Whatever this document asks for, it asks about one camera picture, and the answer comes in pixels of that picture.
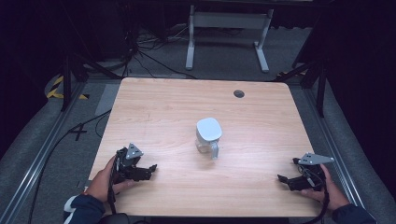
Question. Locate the grey metal desk frame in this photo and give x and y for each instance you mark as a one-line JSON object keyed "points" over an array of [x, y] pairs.
{"points": [[229, 20]]}

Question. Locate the white mug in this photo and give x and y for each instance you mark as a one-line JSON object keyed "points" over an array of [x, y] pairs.
{"points": [[208, 133]]}

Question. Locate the round grey table grommet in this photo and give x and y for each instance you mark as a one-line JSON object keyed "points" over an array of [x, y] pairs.
{"points": [[238, 93]]}

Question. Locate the yellow and black floor tape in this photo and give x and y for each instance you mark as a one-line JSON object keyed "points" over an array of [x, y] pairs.
{"points": [[53, 91]]}

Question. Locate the black metal stand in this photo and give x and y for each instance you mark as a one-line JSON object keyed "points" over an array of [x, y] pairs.
{"points": [[320, 90], [66, 81]]}

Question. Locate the aluminium floor rail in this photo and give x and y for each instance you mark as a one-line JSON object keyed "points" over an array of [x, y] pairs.
{"points": [[34, 165], [333, 146]]}

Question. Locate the person's left hand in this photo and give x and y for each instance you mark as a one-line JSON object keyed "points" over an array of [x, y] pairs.
{"points": [[101, 183]]}

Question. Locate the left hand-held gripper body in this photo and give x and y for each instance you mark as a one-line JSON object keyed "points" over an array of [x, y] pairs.
{"points": [[129, 161]]}

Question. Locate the person's right hand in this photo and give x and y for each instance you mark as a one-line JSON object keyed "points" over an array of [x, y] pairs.
{"points": [[333, 193]]}

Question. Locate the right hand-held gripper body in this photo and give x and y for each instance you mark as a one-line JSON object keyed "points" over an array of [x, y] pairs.
{"points": [[311, 174]]}

